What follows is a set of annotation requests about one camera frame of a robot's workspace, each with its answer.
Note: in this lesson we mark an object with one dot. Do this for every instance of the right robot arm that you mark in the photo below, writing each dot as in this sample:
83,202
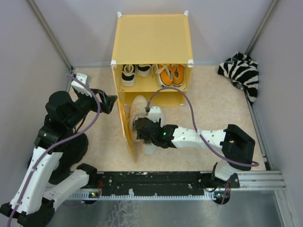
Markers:
232,145

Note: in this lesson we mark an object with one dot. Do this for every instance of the white sneaker one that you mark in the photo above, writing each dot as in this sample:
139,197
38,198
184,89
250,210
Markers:
137,110
147,147

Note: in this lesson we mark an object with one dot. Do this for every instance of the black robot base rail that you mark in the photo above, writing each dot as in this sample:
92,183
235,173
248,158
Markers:
158,186

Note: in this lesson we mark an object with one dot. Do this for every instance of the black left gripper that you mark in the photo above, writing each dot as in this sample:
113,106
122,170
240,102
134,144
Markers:
106,107

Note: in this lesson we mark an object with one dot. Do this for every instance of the zebra striped cloth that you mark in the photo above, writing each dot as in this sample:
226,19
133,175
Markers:
242,72

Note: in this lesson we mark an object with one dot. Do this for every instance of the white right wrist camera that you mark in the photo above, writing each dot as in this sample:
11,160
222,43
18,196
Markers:
155,114

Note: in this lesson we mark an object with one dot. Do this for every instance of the yellow plastic shoe cabinet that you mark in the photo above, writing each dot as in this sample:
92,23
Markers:
150,39

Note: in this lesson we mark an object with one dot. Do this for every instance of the black white sneaker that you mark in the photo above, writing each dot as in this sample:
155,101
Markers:
143,70
128,75

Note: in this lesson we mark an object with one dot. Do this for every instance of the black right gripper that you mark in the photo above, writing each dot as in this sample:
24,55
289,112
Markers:
140,135

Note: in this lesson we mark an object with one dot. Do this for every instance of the orange sneaker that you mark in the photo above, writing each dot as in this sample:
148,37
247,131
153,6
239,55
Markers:
163,74

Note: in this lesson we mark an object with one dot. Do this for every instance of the orange sneaker one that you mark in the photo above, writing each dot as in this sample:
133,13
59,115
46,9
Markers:
177,74

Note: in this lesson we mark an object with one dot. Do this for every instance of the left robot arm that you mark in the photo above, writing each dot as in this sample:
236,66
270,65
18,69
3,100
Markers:
55,170

